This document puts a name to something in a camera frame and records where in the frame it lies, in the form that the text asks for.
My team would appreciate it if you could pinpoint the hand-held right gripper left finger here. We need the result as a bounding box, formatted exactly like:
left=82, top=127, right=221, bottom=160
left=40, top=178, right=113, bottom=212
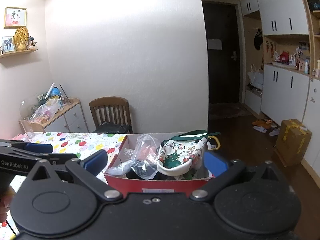
left=27, top=149, right=125, bottom=202

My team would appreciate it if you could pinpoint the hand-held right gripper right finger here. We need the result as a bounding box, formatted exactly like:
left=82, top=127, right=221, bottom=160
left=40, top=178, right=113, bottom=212
left=189, top=151, right=292, bottom=202

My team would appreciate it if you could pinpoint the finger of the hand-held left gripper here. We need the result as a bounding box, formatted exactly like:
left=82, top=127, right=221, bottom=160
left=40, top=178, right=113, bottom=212
left=32, top=153, right=79, bottom=167
left=0, top=140, right=54, bottom=155

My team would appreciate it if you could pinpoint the christmas print bag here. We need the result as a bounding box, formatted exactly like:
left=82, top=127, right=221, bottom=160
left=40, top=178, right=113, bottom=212
left=157, top=129, right=221, bottom=180

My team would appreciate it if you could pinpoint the dark cloth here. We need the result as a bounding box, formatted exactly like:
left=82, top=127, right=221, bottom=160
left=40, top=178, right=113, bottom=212
left=126, top=165, right=158, bottom=180

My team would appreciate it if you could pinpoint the clear plastic bag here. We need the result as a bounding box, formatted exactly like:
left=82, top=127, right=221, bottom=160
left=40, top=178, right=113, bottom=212
left=105, top=134, right=162, bottom=178

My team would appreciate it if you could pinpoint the red shoe box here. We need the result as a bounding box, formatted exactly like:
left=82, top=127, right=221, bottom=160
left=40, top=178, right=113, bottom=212
left=104, top=133, right=216, bottom=193

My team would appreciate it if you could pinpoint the person's left hand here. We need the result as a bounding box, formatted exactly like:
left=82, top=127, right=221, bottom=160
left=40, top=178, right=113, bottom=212
left=0, top=187, right=16, bottom=223

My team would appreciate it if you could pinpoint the balloon print tablecloth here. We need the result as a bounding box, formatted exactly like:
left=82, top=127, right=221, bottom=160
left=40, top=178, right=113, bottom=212
left=0, top=131, right=127, bottom=238

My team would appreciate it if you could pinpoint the clear drinking glass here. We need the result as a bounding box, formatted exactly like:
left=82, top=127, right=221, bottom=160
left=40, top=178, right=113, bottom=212
left=20, top=117, right=35, bottom=139

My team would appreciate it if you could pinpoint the plastic bag of snacks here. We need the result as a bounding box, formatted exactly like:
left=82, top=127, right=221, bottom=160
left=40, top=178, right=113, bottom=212
left=29, top=102, right=60, bottom=124

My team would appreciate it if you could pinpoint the dark doormat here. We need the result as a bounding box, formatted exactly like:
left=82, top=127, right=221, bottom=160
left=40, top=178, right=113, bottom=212
left=209, top=102, right=253, bottom=119

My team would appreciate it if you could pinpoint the white tube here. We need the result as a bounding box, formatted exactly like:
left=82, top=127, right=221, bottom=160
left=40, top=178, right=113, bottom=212
left=45, top=82, right=55, bottom=99

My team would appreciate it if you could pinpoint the brown plush slipper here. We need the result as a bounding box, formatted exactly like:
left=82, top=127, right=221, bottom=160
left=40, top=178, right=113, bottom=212
left=252, top=119, right=273, bottom=127

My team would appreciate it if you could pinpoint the wooden chair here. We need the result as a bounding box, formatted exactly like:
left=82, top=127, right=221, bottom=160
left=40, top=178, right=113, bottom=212
left=89, top=96, right=133, bottom=134

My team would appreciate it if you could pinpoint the brown cardboard box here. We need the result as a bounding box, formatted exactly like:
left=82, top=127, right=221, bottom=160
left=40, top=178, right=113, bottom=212
left=275, top=119, right=312, bottom=167

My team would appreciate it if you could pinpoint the dark entrance door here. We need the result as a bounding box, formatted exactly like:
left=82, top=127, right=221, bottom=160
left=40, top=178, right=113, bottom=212
left=202, top=1, right=242, bottom=104

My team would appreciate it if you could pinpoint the white tote bag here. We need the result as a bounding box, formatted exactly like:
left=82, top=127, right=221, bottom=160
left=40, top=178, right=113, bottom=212
left=247, top=64, right=264, bottom=89

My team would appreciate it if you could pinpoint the gold ornament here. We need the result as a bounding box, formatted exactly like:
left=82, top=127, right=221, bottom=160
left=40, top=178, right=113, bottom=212
left=13, top=27, right=30, bottom=51

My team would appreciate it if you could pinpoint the paper sheet on door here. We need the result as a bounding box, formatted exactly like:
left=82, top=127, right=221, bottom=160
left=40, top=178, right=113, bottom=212
left=207, top=39, right=222, bottom=50

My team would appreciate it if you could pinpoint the black hanging bag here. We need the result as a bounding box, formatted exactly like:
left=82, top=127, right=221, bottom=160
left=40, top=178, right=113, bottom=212
left=254, top=29, right=263, bottom=51

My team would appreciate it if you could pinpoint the white wooden cabinet unit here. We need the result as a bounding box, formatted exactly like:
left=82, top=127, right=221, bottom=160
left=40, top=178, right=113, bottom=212
left=239, top=0, right=320, bottom=140

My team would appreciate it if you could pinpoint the thin black cable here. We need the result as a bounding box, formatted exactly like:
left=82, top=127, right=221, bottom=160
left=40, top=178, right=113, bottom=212
left=1, top=220, right=18, bottom=237

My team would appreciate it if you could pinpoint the small photo frame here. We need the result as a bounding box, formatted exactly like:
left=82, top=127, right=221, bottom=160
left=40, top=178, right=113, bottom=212
left=2, top=36, right=13, bottom=53

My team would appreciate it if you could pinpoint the framed wall picture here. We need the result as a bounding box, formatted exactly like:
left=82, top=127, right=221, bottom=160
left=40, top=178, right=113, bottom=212
left=4, top=7, right=27, bottom=29

